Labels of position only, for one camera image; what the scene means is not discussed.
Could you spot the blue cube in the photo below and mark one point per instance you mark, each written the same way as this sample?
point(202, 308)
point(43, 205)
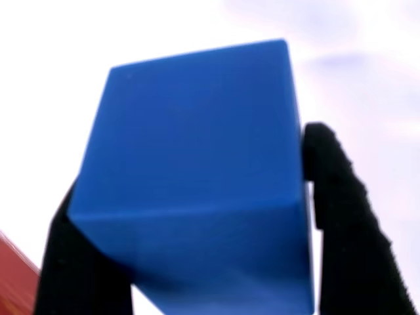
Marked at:
point(197, 170)

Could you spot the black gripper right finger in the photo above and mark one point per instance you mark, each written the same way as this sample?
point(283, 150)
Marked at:
point(354, 243)

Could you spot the red object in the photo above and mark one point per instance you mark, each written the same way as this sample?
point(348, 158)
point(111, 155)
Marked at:
point(14, 272)

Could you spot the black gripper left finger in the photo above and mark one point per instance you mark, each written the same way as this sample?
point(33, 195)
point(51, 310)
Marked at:
point(75, 272)

